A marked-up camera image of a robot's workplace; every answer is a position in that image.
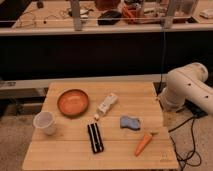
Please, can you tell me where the orange carrot-shaped pepper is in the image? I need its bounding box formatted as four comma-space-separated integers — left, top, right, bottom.
134, 132, 156, 156

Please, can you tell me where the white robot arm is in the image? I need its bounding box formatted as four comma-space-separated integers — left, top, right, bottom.
158, 62, 213, 115

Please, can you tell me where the white squeeze bottle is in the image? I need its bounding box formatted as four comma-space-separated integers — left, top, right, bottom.
94, 93, 118, 120

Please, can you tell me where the orange bowl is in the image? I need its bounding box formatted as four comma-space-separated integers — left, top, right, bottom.
57, 89, 89, 117

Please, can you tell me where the blue sponge cloth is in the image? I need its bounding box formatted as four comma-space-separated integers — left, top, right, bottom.
120, 116, 141, 131

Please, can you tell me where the black rectangular remote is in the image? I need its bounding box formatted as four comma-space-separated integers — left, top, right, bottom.
87, 123, 104, 154

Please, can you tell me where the black bag on bench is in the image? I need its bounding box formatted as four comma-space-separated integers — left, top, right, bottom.
98, 10, 122, 25

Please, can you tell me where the clear plastic cup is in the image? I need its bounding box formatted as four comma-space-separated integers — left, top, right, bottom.
33, 111, 56, 135

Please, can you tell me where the orange tool on bench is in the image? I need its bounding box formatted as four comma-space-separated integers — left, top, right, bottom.
122, 5, 136, 24

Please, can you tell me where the black box on floor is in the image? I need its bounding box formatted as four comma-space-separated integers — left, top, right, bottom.
186, 101, 207, 118

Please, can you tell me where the black hanging cable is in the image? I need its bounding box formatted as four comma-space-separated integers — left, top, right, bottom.
157, 26, 167, 94

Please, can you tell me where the left metal frame post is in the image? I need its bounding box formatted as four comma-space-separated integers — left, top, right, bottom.
70, 0, 82, 31

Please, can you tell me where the metal frame post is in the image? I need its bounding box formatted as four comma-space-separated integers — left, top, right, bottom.
163, 0, 176, 29
70, 0, 82, 31

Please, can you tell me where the right metal frame post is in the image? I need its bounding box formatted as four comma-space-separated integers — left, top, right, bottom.
163, 0, 176, 29

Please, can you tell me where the black floor cable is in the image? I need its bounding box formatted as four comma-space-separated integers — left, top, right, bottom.
168, 115, 203, 171

